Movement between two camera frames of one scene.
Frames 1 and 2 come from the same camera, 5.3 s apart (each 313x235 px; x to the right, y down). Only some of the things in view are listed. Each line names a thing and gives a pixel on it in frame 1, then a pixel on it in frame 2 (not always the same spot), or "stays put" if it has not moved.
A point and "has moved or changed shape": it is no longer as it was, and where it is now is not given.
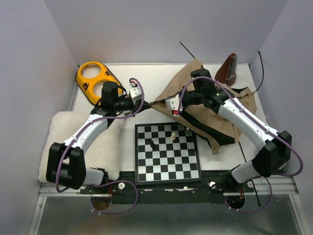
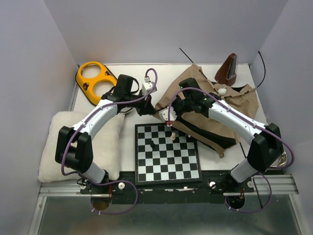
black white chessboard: x=166 y=152 stays put
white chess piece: x=173 y=137 stays put
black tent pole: x=239 y=143 has moved or changed shape
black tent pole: x=187 y=50 → x=187 y=56
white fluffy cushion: x=103 y=152 stays put
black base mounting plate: x=122 y=186 stays put
